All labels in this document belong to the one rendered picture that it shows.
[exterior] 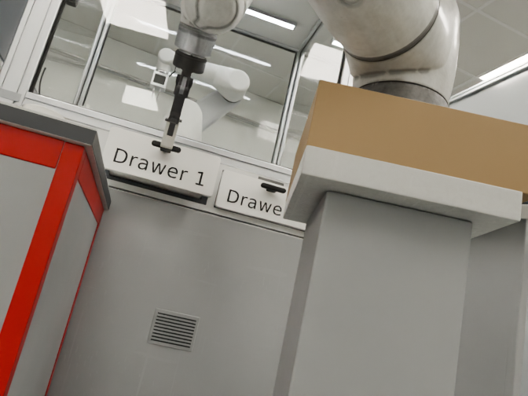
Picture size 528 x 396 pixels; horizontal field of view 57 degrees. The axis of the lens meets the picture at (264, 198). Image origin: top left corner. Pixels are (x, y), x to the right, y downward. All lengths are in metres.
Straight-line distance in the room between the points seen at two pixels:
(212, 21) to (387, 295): 0.58
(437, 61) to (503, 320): 0.84
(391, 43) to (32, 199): 0.55
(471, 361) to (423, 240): 0.81
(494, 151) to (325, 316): 0.31
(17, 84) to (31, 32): 0.16
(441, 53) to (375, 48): 0.11
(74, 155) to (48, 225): 0.11
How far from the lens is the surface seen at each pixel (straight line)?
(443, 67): 0.80
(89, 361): 1.35
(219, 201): 1.36
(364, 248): 0.64
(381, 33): 0.70
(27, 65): 1.51
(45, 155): 0.79
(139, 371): 1.35
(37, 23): 1.55
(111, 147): 1.28
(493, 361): 1.44
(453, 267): 0.68
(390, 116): 0.67
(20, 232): 0.77
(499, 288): 1.46
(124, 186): 1.37
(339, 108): 0.65
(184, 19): 1.16
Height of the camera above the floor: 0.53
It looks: 14 degrees up
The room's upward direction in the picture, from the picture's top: 13 degrees clockwise
